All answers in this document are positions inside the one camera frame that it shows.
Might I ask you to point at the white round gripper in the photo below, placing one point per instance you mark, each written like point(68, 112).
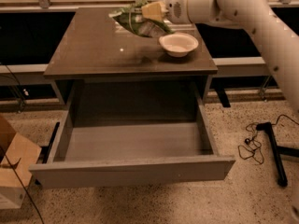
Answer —
point(176, 7)

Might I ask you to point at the green jalapeno chip bag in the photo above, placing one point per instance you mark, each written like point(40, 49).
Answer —
point(131, 19)

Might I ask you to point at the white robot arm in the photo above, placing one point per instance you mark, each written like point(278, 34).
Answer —
point(277, 43)

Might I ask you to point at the grey cabinet with glossy top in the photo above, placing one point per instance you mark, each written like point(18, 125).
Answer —
point(95, 46)

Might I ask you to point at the open grey top drawer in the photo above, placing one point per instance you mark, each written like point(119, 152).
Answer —
point(132, 133)

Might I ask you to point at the white paper bowl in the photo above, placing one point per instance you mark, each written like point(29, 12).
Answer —
point(178, 44)

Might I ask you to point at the black metal stand leg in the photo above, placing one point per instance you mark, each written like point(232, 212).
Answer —
point(278, 151)

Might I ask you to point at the cardboard box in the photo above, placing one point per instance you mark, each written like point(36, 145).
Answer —
point(17, 153)

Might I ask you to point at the black drawer slide rail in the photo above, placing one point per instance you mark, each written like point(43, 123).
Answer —
point(48, 152)

